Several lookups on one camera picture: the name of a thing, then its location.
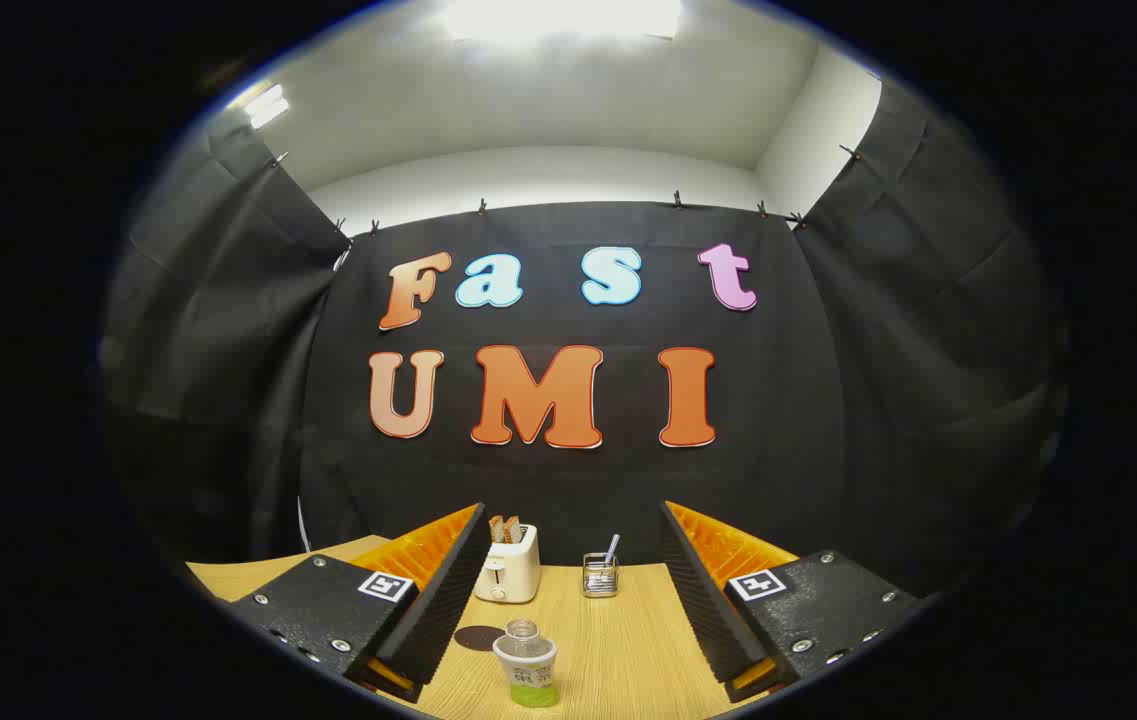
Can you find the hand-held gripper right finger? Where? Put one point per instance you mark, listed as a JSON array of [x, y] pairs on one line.
[[703, 600]]

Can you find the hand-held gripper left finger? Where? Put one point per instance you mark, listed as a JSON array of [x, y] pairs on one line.
[[448, 600]]

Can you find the dark round coaster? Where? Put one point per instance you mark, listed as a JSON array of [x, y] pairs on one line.
[[473, 640]]

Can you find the clear juice bottle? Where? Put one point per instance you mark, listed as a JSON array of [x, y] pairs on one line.
[[528, 665]]

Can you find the white toaster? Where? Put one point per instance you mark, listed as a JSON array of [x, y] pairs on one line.
[[508, 575]]

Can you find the toast slice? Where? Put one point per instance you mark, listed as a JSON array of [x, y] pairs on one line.
[[512, 530], [496, 530]]

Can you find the wooden table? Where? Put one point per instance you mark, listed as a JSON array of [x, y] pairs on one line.
[[608, 650]]

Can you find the black backdrop cloth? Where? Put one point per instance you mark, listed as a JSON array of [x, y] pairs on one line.
[[808, 400]]

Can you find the small ceiling light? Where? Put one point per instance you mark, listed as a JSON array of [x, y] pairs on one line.
[[268, 105]]

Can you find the large ceiling light panel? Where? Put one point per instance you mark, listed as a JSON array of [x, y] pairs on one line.
[[563, 18]]

